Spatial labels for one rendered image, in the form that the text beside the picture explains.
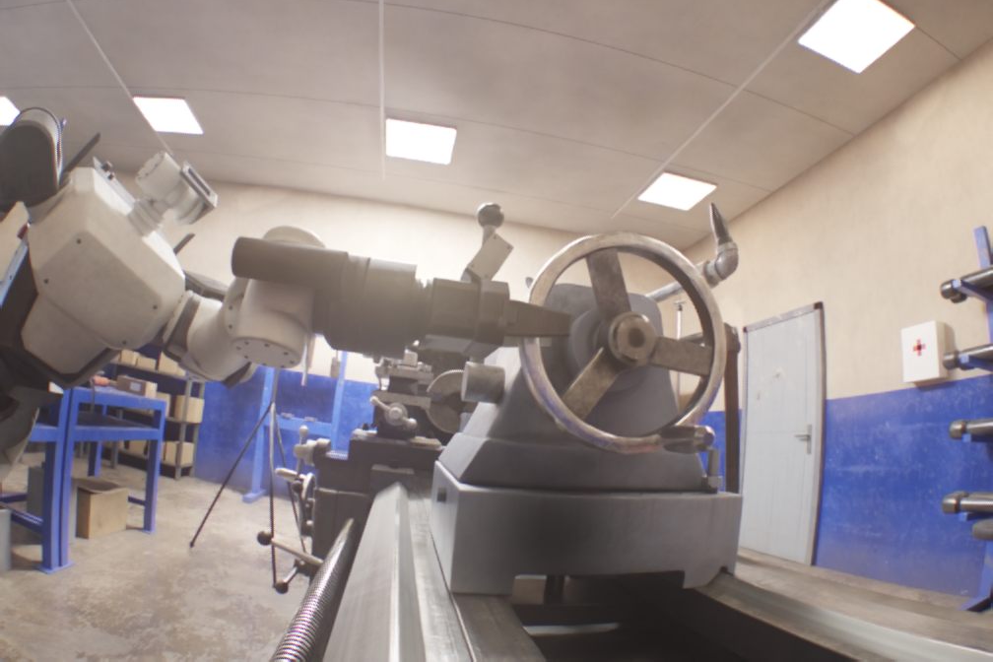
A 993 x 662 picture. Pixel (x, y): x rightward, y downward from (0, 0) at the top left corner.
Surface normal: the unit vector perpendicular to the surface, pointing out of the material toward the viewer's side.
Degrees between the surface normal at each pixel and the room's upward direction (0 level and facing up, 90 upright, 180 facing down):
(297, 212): 90
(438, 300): 90
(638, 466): 90
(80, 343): 121
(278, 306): 74
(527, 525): 90
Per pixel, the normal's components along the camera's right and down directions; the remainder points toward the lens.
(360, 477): 0.18, -0.25
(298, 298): 0.20, -0.50
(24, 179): 0.67, 0.44
